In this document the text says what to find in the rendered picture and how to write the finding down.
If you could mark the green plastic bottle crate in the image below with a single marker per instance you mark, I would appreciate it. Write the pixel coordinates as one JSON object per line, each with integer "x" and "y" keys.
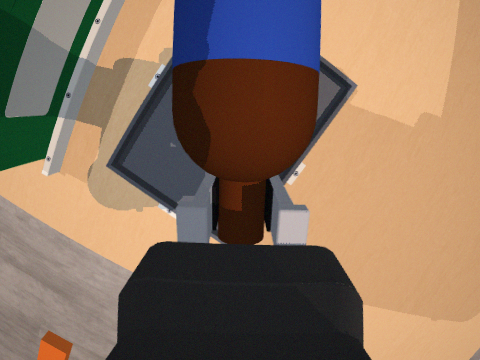
{"x": 40, "y": 44}

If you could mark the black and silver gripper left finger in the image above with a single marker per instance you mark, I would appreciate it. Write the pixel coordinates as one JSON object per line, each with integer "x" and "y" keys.
{"x": 196, "y": 219}

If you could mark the brown bottle with blue label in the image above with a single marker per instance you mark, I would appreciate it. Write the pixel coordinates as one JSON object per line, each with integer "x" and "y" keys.
{"x": 244, "y": 97}

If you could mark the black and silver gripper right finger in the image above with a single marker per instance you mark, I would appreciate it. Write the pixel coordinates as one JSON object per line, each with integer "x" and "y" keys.
{"x": 288, "y": 221}

